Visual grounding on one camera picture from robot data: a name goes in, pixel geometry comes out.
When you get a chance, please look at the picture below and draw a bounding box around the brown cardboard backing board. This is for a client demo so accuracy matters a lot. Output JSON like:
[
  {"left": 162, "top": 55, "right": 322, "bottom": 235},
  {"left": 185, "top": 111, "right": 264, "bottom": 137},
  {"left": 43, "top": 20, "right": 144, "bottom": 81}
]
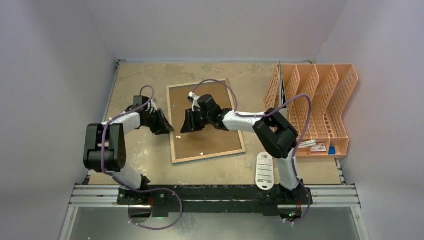
[{"left": 168, "top": 81, "right": 244, "bottom": 161}]

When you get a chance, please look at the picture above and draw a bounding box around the blue wooden picture frame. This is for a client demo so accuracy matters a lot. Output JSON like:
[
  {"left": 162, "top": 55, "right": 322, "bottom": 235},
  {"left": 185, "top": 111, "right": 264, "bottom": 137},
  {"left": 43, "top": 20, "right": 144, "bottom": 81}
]
[{"left": 165, "top": 78, "right": 247, "bottom": 165}]

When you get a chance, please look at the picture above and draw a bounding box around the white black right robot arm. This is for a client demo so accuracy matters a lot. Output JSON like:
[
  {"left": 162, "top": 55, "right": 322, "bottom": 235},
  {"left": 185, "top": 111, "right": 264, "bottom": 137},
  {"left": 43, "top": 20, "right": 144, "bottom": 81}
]
[{"left": 180, "top": 92, "right": 301, "bottom": 204}]

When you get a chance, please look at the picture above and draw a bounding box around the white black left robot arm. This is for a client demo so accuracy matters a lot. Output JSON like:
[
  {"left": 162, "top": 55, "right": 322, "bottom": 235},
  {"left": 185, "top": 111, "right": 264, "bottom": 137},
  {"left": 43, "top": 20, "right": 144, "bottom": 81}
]
[{"left": 83, "top": 95, "right": 174, "bottom": 205}]

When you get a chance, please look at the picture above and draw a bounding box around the white labelled remote tag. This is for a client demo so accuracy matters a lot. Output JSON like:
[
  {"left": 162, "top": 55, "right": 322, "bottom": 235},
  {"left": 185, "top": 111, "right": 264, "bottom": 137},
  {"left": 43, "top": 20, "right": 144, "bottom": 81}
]
[{"left": 255, "top": 151, "right": 275, "bottom": 191}]

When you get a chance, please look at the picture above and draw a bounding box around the small red white box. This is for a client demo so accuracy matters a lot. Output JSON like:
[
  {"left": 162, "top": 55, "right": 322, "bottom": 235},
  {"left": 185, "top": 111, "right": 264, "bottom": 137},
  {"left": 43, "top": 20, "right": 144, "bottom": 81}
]
[{"left": 310, "top": 143, "right": 327, "bottom": 153}]

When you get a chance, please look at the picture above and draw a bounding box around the orange plastic file organizer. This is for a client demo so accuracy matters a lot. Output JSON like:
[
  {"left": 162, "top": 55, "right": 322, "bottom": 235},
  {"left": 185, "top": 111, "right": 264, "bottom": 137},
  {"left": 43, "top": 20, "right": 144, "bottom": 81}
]
[{"left": 263, "top": 64, "right": 358, "bottom": 158}]

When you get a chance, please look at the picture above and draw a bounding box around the small blue block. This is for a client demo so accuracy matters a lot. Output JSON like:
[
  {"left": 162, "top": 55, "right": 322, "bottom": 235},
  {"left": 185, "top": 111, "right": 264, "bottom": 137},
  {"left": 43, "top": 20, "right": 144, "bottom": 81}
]
[{"left": 328, "top": 145, "right": 337, "bottom": 155}]

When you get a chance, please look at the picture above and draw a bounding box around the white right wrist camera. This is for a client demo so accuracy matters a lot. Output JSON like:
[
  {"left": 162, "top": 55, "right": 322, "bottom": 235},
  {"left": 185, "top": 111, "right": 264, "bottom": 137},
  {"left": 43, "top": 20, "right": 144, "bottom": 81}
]
[{"left": 187, "top": 91, "right": 201, "bottom": 112}]

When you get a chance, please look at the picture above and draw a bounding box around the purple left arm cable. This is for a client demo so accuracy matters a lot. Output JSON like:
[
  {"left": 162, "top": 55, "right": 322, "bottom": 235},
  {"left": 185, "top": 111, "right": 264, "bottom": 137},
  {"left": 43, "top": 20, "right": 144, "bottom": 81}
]
[{"left": 100, "top": 85, "right": 184, "bottom": 231}]

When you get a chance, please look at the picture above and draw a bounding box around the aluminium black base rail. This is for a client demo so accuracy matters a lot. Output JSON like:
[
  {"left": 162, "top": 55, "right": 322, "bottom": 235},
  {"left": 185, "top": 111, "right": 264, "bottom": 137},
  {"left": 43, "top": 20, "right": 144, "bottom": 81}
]
[{"left": 69, "top": 185, "right": 360, "bottom": 220}]

